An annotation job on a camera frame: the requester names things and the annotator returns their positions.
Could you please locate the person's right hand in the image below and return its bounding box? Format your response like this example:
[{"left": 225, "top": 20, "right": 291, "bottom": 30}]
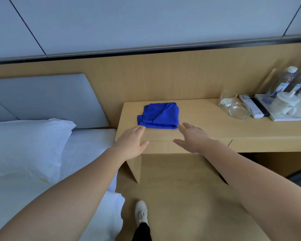
[{"left": 173, "top": 122, "right": 218, "bottom": 154}]

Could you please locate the person's left hand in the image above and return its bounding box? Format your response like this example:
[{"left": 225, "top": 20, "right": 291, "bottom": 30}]
[{"left": 115, "top": 125, "right": 149, "bottom": 161}]

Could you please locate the person's right forearm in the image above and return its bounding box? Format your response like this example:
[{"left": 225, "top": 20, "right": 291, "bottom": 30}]
[{"left": 203, "top": 140, "right": 301, "bottom": 241}]

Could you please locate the person's left forearm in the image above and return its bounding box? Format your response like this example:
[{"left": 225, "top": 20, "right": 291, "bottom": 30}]
[{"left": 0, "top": 145, "right": 128, "bottom": 241}]

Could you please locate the blue folded cloth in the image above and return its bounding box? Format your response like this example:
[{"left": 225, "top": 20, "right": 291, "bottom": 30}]
[{"left": 137, "top": 102, "right": 179, "bottom": 130}]

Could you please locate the light wooden desk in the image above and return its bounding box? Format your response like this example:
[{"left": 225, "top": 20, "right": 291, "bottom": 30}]
[{"left": 115, "top": 98, "right": 301, "bottom": 184}]

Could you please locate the clear drinking glass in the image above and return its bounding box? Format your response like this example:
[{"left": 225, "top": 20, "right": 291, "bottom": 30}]
[{"left": 218, "top": 90, "right": 238, "bottom": 109}]

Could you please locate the white sneaker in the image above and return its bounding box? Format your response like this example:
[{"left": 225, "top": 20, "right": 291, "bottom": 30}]
[{"left": 134, "top": 200, "right": 149, "bottom": 228}]

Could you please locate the clear glass ashtray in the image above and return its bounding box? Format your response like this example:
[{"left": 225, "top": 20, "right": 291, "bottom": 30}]
[{"left": 228, "top": 102, "right": 253, "bottom": 120}]

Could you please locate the white remote control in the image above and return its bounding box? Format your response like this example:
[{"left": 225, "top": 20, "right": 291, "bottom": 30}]
[{"left": 238, "top": 94, "right": 264, "bottom": 119}]

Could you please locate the black trouser leg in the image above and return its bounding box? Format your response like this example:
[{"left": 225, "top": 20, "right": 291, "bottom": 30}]
[{"left": 131, "top": 222, "right": 152, "bottom": 241}]

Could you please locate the white serving tray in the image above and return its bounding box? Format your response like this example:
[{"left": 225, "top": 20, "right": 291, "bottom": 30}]
[{"left": 254, "top": 93, "right": 301, "bottom": 122}]

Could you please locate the grey padded headboard panel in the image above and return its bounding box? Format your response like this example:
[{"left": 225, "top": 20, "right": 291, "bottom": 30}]
[
  {"left": 0, "top": 96, "right": 18, "bottom": 123},
  {"left": 0, "top": 73, "right": 110, "bottom": 130}
]

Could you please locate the white pillow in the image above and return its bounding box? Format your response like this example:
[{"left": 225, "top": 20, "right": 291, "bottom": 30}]
[{"left": 0, "top": 118, "right": 77, "bottom": 184}]

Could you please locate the dark metal wall rail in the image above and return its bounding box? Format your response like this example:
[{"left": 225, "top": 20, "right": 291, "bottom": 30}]
[{"left": 0, "top": 33, "right": 301, "bottom": 66}]

